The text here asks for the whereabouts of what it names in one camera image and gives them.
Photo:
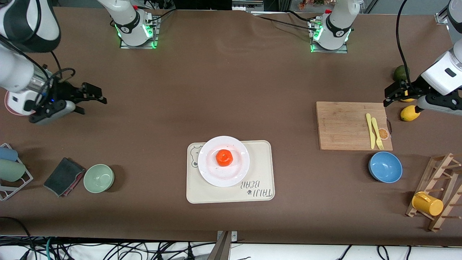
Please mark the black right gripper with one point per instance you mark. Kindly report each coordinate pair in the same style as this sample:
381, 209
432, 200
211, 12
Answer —
62, 92

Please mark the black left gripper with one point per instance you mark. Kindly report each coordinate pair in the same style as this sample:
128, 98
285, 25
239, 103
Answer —
412, 90

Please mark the orange fruit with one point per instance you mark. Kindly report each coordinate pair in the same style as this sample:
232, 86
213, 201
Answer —
224, 157

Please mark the white round plate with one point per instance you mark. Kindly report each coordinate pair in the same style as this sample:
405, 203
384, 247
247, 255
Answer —
223, 177

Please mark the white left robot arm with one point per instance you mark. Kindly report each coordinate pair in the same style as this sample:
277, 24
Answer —
335, 25

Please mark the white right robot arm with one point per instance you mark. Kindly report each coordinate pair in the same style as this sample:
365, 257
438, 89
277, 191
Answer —
21, 21

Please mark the yellow lemon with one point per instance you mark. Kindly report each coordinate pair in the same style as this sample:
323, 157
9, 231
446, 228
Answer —
408, 115
408, 100

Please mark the green avocado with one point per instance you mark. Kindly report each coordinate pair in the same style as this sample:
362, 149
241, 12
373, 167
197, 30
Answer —
400, 72

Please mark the yellow plastic fork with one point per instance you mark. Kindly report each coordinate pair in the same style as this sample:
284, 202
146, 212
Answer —
377, 133

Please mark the yellow plastic knife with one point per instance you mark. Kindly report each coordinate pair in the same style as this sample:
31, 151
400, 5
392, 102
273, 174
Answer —
371, 139

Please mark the wooden cutting board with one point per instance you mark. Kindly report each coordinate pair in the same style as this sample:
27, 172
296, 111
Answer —
335, 126

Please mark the blue bowl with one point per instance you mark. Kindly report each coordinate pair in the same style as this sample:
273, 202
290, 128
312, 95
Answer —
385, 167

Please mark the pale green bowl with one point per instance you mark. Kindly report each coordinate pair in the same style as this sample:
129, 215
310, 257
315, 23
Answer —
99, 178

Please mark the pink bowl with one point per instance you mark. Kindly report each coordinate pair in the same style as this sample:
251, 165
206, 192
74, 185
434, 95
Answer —
6, 105

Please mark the dark grey folded cloth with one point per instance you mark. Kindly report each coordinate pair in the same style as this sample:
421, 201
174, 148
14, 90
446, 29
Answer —
61, 177

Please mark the pink folded cloth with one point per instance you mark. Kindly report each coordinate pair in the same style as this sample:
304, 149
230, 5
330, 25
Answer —
77, 180

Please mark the blue cup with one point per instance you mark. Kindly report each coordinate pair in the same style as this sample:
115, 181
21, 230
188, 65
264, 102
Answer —
7, 154

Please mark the pale green cup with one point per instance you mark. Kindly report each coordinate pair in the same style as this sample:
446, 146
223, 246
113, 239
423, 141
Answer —
11, 170

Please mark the yellow mug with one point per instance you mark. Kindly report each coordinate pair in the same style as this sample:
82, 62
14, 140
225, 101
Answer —
427, 204

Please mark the wooden mug rack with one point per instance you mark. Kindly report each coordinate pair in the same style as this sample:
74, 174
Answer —
438, 216

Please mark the cream tray with bear print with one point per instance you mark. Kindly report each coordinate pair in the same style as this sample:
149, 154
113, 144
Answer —
260, 159

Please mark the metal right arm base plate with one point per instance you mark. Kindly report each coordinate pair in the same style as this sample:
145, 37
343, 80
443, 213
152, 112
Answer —
139, 46

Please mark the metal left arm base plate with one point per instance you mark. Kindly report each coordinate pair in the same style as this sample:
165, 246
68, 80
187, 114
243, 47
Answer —
330, 51

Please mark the aluminium frame rail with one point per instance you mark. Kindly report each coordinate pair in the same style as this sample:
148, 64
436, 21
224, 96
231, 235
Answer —
442, 18

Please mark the metal table edge bracket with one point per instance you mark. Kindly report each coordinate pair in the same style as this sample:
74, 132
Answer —
225, 245

